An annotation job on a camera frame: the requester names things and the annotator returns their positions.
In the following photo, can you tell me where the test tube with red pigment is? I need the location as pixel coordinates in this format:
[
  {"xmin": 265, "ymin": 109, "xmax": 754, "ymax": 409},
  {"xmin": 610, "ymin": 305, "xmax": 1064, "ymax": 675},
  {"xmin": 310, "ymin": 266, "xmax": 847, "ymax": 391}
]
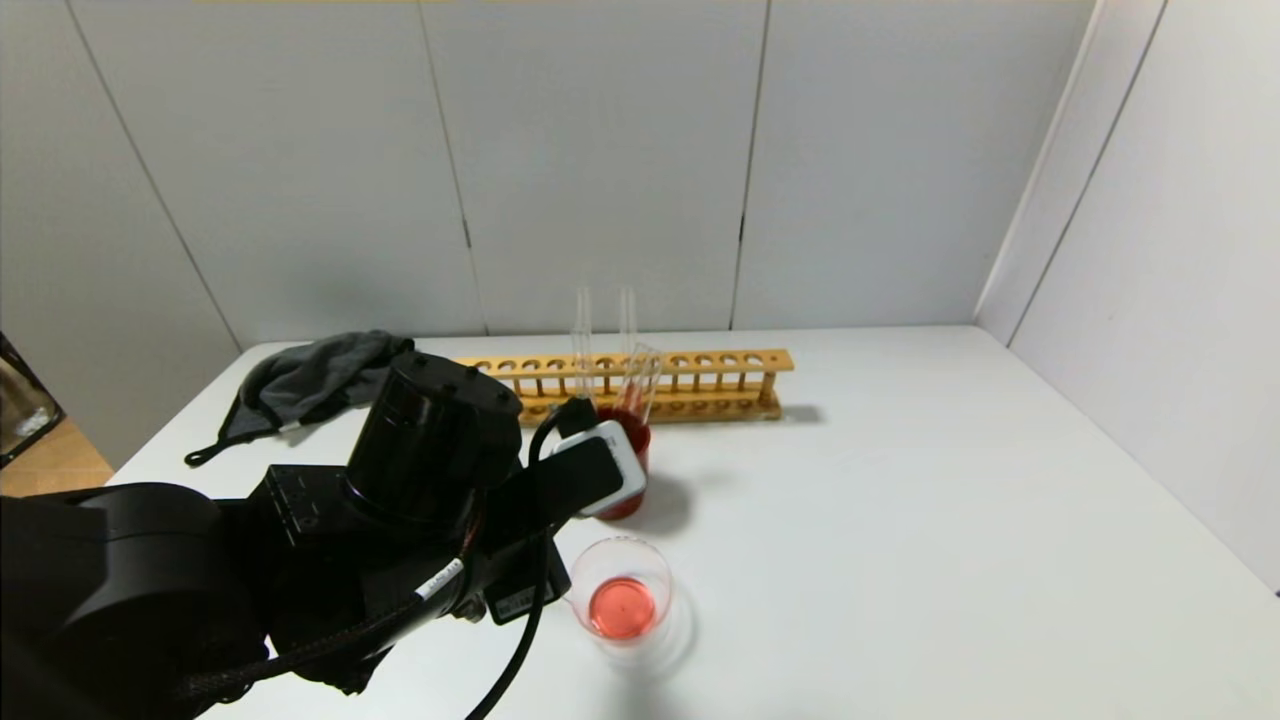
[{"xmin": 619, "ymin": 287, "xmax": 639, "ymax": 396}]

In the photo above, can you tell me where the test tube with yellow pigment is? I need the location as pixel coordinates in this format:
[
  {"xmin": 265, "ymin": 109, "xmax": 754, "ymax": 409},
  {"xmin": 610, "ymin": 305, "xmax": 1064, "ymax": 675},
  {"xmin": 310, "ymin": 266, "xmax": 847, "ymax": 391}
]
[{"xmin": 574, "ymin": 288, "xmax": 593, "ymax": 401}]

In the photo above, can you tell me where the clear bin with black frame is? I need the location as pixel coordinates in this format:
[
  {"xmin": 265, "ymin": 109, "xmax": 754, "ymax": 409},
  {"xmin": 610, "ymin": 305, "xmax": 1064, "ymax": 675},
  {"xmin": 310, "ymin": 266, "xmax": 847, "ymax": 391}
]
[{"xmin": 0, "ymin": 335, "xmax": 63, "ymax": 471}]

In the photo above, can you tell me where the test tube with orange-red pigment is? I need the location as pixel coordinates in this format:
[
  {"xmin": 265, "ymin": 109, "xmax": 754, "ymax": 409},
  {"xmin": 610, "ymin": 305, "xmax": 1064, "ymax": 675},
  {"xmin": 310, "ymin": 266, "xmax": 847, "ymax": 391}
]
[{"xmin": 573, "ymin": 343, "xmax": 602, "ymax": 413}]

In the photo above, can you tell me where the clear glass beaker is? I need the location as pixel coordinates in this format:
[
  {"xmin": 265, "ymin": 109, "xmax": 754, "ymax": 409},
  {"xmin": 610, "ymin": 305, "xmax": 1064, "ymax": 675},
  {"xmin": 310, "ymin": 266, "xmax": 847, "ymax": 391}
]
[{"xmin": 565, "ymin": 536, "xmax": 677, "ymax": 643}]

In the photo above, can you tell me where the wooden test tube rack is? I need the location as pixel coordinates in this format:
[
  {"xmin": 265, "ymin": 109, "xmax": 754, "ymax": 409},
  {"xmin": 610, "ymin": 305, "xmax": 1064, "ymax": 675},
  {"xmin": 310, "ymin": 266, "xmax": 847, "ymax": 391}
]
[{"xmin": 455, "ymin": 349, "xmax": 796, "ymax": 427}]

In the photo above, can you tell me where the grey cloth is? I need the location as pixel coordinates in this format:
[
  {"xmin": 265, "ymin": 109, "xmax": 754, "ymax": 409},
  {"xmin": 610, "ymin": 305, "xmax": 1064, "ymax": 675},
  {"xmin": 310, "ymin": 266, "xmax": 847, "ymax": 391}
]
[{"xmin": 185, "ymin": 331, "xmax": 417, "ymax": 468}]

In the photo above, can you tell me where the red plastic cup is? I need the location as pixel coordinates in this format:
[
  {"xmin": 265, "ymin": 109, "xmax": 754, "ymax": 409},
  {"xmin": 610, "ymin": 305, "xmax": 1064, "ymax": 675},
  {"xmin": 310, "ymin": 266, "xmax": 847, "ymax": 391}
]
[{"xmin": 596, "ymin": 406, "xmax": 652, "ymax": 521}]

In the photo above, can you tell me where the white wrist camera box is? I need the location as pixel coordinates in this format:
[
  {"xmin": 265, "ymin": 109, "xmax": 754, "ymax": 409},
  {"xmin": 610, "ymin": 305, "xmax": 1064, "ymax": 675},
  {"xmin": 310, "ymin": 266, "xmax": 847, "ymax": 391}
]
[{"xmin": 548, "ymin": 420, "xmax": 648, "ymax": 520}]

